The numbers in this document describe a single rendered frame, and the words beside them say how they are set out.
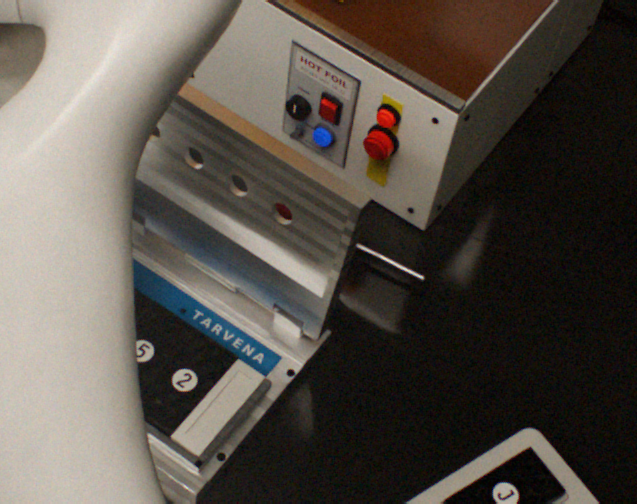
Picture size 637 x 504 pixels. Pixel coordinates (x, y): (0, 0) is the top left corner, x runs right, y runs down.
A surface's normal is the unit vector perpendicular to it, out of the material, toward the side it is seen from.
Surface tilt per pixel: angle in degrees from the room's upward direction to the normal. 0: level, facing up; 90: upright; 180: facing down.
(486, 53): 0
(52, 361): 37
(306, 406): 0
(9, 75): 75
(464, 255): 0
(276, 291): 79
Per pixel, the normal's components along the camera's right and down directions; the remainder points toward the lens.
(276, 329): 0.09, -0.55
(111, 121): 0.64, 0.37
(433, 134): -0.57, 0.65
